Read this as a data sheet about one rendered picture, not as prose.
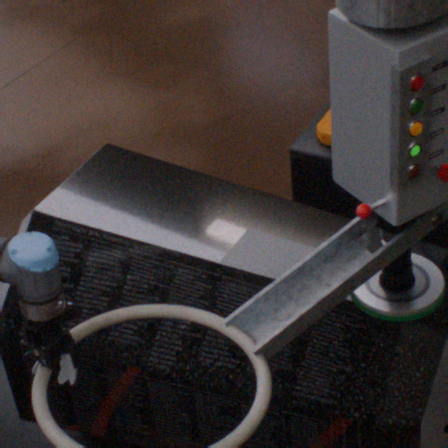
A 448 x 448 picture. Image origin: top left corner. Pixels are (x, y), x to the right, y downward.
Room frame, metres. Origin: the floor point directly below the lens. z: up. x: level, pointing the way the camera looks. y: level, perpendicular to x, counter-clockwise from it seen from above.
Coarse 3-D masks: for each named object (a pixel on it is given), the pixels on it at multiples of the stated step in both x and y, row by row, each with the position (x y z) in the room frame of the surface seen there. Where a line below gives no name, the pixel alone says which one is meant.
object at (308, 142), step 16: (320, 112) 2.82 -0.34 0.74; (304, 144) 2.66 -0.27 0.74; (320, 144) 2.65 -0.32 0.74; (304, 160) 2.62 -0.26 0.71; (320, 160) 2.59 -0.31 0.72; (304, 176) 2.62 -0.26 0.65; (320, 176) 2.59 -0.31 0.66; (304, 192) 2.62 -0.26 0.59; (320, 192) 2.59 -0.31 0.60; (336, 192) 2.56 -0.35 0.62; (320, 208) 2.59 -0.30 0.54; (336, 208) 2.57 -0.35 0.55; (352, 208) 2.54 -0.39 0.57; (432, 240) 2.41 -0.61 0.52
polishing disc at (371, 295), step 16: (416, 256) 1.94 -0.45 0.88; (416, 272) 1.88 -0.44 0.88; (432, 272) 1.88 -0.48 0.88; (368, 288) 1.85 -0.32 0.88; (416, 288) 1.83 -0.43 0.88; (432, 288) 1.82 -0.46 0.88; (368, 304) 1.79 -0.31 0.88; (384, 304) 1.79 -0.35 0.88; (400, 304) 1.78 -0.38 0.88; (416, 304) 1.78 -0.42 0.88; (432, 304) 1.78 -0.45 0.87
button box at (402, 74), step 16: (416, 64) 1.72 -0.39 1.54; (400, 80) 1.70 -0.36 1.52; (400, 96) 1.70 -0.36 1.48; (416, 96) 1.72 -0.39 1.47; (400, 112) 1.70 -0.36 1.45; (400, 128) 1.70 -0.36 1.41; (400, 144) 1.70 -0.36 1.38; (400, 160) 1.70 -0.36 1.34; (416, 160) 1.72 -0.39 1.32; (400, 176) 1.70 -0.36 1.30; (400, 192) 1.70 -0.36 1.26
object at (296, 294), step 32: (352, 224) 1.87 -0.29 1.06; (416, 224) 1.81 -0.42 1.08; (320, 256) 1.82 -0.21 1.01; (352, 256) 1.82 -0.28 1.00; (384, 256) 1.77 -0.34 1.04; (288, 288) 1.78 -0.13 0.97; (320, 288) 1.76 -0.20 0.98; (352, 288) 1.72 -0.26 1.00; (224, 320) 1.70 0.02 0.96; (256, 320) 1.72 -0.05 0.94; (288, 320) 1.65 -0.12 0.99; (256, 352) 1.60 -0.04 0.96
